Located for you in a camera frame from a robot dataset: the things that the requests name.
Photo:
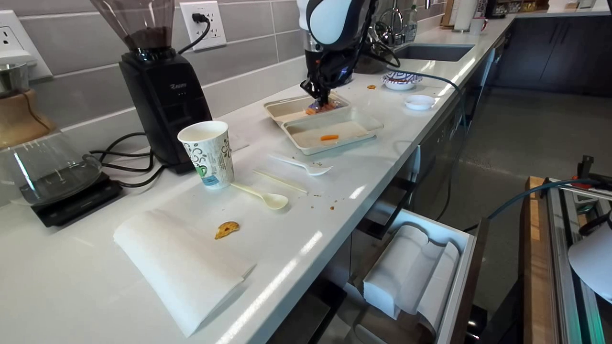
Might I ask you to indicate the loose orange carrot piece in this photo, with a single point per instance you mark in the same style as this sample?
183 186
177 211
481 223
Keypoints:
330 138

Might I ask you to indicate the black coffee scale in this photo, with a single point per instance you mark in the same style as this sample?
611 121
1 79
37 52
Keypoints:
77 203

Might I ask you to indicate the cream plastic spoon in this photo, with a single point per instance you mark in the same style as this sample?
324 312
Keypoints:
271 202

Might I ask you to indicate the small patterned bowl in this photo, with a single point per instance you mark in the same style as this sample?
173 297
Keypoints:
403 81

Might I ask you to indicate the dark kitchen sink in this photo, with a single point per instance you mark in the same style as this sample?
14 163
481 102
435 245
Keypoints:
433 52

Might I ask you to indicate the orange food scrap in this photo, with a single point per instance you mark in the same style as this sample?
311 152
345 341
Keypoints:
227 230

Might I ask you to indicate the glass coffee carafe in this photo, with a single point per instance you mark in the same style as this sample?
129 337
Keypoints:
45 159

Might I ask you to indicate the clear bag of baby carrots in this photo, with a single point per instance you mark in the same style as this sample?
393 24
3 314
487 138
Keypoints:
315 110

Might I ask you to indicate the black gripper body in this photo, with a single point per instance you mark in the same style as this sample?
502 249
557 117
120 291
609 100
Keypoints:
326 68

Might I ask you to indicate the black coffee grinder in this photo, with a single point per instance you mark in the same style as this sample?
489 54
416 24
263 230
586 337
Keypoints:
165 96

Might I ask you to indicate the white wall outlet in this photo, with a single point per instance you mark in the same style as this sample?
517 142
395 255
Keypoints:
215 35
12 39

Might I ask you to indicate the black kettle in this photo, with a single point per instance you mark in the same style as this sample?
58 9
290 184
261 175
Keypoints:
378 60

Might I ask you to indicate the white paper towel roll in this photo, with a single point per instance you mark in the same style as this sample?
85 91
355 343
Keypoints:
464 14

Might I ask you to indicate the open white drawer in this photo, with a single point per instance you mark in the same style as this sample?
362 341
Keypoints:
456 274

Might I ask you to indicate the white round plastic lid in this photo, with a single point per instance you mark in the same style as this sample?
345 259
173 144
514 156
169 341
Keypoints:
422 104

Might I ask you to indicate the patterned paper cup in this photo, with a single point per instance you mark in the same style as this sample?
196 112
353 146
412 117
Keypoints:
208 154

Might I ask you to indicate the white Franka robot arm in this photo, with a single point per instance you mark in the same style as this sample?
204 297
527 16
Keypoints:
332 20

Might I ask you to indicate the beige clamshell takeout container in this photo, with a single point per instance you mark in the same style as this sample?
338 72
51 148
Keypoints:
332 144

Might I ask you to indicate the dark background cabinet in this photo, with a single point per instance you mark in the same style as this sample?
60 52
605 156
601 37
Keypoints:
556 54

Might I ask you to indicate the wooden cart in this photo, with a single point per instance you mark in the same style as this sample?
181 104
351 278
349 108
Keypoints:
538 268

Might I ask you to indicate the dark lower counter cabinet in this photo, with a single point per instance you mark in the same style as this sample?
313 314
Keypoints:
447 146

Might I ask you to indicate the clear plastic fork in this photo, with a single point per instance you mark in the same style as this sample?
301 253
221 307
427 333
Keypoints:
317 169

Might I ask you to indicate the metal sink faucet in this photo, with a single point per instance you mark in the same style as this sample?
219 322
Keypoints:
403 20

